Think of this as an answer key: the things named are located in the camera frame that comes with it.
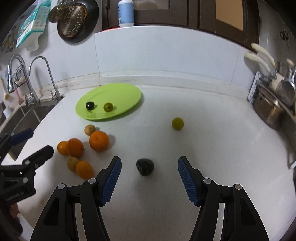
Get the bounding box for small orange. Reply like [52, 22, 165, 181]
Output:
[57, 141, 68, 156]
[76, 160, 94, 180]

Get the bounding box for yellowish longan fruit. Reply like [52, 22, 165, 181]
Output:
[67, 157, 79, 172]

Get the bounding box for small front orange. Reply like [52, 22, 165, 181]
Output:
[76, 160, 94, 180]

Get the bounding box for tan longan fruit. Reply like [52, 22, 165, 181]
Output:
[84, 125, 96, 136]

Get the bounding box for large orange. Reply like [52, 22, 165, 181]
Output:
[89, 131, 109, 152]

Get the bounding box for dark plum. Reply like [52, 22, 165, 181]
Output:
[85, 101, 95, 111]
[136, 158, 154, 176]

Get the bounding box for green plum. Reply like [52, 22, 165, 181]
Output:
[103, 102, 114, 113]

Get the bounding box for yellow-green plum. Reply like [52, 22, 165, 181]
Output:
[171, 117, 184, 131]

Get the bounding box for steel sink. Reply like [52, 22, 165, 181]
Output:
[1, 104, 55, 165]

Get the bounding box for tall chrome faucet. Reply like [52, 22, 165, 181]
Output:
[7, 54, 40, 106]

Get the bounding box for small chrome faucet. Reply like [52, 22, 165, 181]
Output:
[28, 56, 64, 102]

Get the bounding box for steel pot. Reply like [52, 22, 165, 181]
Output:
[253, 88, 284, 131]

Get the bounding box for green plastic plate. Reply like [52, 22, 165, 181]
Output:
[75, 83, 142, 121]

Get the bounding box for teal white box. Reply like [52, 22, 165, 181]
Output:
[16, 0, 51, 52]

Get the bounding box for metal dish rack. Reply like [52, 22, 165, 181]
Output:
[247, 71, 295, 169]

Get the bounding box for black pan with strainer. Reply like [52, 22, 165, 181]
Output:
[48, 1, 99, 44]

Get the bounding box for steel ladle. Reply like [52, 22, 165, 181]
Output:
[276, 67, 295, 108]

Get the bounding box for blue white bottle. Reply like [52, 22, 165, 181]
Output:
[117, 0, 134, 28]

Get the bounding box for hanging scissors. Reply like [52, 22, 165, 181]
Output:
[280, 30, 289, 42]

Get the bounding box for cream handled utensil lower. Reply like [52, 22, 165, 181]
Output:
[244, 53, 271, 74]

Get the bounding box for cream handled utensil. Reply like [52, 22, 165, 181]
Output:
[251, 43, 276, 68]
[244, 53, 271, 74]

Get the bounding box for cream handled utensil upper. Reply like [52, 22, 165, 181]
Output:
[251, 43, 276, 68]

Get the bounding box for dark wooden window frame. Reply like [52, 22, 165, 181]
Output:
[102, 0, 260, 49]

